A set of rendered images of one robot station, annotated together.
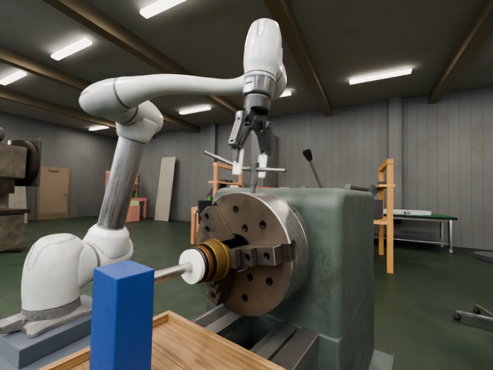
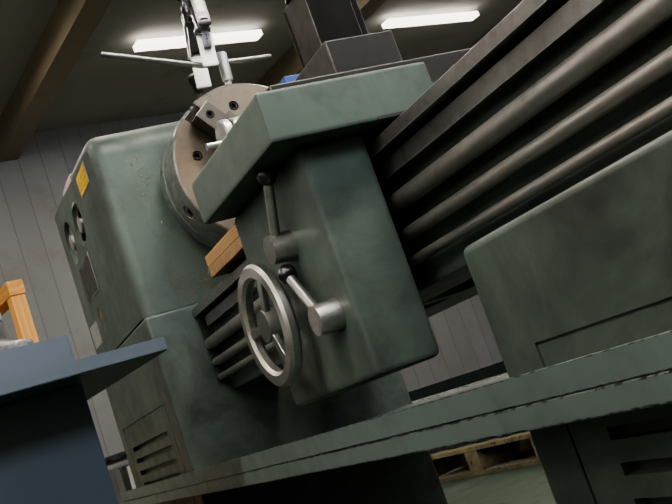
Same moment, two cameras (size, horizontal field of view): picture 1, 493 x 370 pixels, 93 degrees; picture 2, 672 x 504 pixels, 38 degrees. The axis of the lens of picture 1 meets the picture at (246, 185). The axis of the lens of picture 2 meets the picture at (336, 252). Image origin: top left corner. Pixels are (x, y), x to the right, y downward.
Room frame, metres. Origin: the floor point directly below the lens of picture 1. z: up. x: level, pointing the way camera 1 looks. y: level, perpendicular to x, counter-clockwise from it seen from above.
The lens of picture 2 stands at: (-0.33, 1.59, 0.59)
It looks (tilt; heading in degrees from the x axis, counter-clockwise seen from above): 8 degrees up; 298
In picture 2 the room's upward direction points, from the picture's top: 19 degrees counter-clockwise
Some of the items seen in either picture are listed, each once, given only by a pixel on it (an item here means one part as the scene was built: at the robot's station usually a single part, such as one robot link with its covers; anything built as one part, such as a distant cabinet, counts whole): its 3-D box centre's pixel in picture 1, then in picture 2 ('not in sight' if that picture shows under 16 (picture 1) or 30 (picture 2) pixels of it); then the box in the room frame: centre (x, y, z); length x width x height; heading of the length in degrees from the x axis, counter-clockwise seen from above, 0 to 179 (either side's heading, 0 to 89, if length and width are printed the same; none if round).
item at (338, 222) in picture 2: not in sight; (312, 282); (0.26, 0.57, 0.73); 0.27 x 0.12 x 0.27; 144
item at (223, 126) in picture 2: not in sight; (228, 136); (0.31, 0.58, 0.95); 0.07 x 0.04 x 0.04; 54
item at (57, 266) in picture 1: (57, 266); not in sight; (0.82, 0.65, 0.97); 0.18 x 0.16 x 0.22; 164
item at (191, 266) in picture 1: (168, 273); not in sight; (0.45, 0.14, 1.08); 0.13 x 0.07 x 0.07; 144
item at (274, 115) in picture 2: not in sight; (412, 125); (0.13, 0.42, 0.90); 0.53 x 0.30 x 0.06; 54
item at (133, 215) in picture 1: (130, 195); not in sight; (10.19, 5.00, 1.03); 1.59 x 1.42 x 2.05; 153
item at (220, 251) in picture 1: (209, 260); not in sight; (0.54, 0.08, 1.08); 0.09 x 0.09 x 0.09; 54
